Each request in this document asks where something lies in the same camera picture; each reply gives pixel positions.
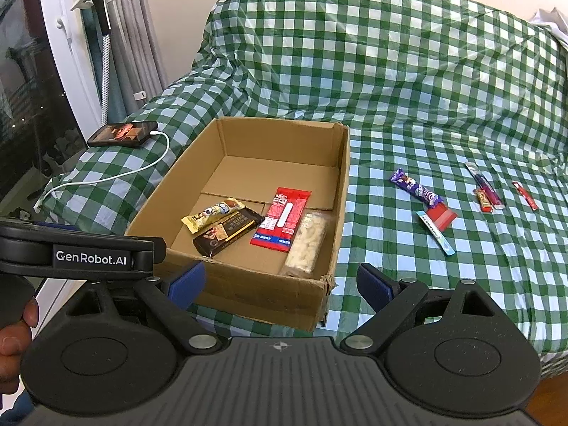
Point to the dark brown chocolate bar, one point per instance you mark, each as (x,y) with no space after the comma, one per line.
(230,233)

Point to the white crumpled cloth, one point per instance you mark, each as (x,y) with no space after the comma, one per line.
(552,22)

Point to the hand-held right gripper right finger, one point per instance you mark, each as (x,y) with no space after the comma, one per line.
(375,286)

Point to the white door frame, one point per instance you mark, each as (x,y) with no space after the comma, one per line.
(71,53)

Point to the clear white rice snack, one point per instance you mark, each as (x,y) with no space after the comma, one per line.
(306,244)

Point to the light blue stick packet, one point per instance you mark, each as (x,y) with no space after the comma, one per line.
(439,235)

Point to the large red packet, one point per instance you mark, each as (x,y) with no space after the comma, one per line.
(282,219)

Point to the purple snack bar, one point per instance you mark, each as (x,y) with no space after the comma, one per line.
(415,186)

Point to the purple silver stick packet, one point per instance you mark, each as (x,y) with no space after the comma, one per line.
(488,188)

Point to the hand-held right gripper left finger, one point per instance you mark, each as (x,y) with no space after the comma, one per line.
(186,282)

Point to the white curtain clip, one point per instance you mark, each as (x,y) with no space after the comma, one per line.
(139,95)

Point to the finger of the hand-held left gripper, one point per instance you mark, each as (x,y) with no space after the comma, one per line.
(159,254)

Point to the black smartphone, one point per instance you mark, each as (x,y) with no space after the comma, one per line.
(122,133)

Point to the yellow snack bar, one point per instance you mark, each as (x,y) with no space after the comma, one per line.
(211,214)

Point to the person's left forearm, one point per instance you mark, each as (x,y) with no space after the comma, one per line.
(15,410)

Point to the person's left hand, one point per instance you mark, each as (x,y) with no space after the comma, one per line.
(15,346)

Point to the small orange candy bar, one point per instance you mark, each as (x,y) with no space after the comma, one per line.
(483,199)

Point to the garment steamer stand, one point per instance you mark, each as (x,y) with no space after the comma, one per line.
(142,44)

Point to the thin red stick packet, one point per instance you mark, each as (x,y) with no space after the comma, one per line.
(525,195)

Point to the green checkered cloth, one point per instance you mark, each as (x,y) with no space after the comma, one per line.
(399,88)

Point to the brown cardboard box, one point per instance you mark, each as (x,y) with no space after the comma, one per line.
(248,159)

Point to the small red packet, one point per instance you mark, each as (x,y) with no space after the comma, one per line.
(443,218)

